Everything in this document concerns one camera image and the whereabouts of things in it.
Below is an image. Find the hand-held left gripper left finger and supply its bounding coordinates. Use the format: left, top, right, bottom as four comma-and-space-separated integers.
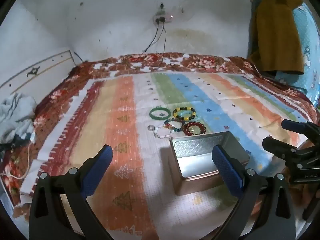
28, 144, 114, 240

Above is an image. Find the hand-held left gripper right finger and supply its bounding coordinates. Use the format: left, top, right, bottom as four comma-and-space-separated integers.
211, 144, 297, 240

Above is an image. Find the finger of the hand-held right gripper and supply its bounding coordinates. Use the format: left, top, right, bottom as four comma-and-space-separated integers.
262, 136, 298, 161
281, 119, 320, 146

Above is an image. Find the rectangular metal tin box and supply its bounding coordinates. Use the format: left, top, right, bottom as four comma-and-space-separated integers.
169, 131, 250, 196

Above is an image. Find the dark red bead bracelet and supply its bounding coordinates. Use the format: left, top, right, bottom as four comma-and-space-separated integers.
183, 121, 207, 136

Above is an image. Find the white bead bracelet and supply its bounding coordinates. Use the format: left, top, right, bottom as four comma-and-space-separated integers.
153, 127, 173, 139

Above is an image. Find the green bangle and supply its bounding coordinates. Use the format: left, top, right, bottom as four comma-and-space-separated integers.
149, 107, 171, 119

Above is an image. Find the multicoloured bead bracelet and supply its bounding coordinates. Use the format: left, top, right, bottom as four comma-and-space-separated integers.
164, 119, 185, 132

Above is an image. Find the yellow and black bead bracelet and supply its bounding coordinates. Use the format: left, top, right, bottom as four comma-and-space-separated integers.
172, 107, 197, 122

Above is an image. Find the striped colourful mat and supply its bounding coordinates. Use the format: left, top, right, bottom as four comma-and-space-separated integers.
20, 72, 312, 240

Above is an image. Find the light blue printed cloth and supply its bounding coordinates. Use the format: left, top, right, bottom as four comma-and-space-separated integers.
274, 2, 320, 103

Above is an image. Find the brown hanging garment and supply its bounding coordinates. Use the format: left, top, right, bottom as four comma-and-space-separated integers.
247, 0, 305, 75

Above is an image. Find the grey clothes pile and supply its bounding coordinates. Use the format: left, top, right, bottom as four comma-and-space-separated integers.
0, 92, 37, 144

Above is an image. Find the red floral blanket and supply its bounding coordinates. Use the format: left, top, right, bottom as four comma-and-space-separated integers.
0, 52, 320, 230

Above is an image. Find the white headboard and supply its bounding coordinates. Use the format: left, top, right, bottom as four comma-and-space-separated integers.
0, 50, 75, 98

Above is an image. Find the white thin cable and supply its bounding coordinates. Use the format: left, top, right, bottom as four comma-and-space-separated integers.
0, 132, 37, 180

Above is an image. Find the black power cable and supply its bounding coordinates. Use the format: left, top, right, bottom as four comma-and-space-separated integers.
140, 21, 160, 57
161, 22, 167, 64

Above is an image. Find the white wall socket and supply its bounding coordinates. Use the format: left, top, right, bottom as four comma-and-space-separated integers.
153, 3, 174, 25

